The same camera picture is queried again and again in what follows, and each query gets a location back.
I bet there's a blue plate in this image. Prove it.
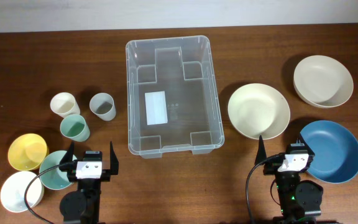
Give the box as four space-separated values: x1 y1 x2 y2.
300 120 358 184

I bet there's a cream cup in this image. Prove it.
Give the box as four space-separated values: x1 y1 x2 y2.
50 92 80 118

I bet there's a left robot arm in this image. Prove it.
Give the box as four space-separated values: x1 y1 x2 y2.
59 143 119 223

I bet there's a cream plate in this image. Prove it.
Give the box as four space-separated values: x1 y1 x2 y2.
293 55 354 108
227 83 291 139

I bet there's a clear plastic storage container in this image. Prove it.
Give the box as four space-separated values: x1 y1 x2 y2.
126 35 224 159

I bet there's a mint green cup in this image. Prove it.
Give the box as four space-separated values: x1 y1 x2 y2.
60 114 90 142

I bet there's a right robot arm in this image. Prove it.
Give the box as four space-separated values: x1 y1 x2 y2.
255 136 323 223

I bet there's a mint green small bowl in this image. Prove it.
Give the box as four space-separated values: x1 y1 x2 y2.
39 151 72 190

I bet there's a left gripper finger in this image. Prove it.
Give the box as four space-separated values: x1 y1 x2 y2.
59 141 75 171
106 141 119 175

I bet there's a yellow small bowl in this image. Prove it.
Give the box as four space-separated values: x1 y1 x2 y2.
7 133 49 171

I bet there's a grey cup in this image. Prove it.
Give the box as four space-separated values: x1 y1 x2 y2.
89 93 116 121

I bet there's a white small bowl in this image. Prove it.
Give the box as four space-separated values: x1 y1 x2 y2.
0 171 44 213

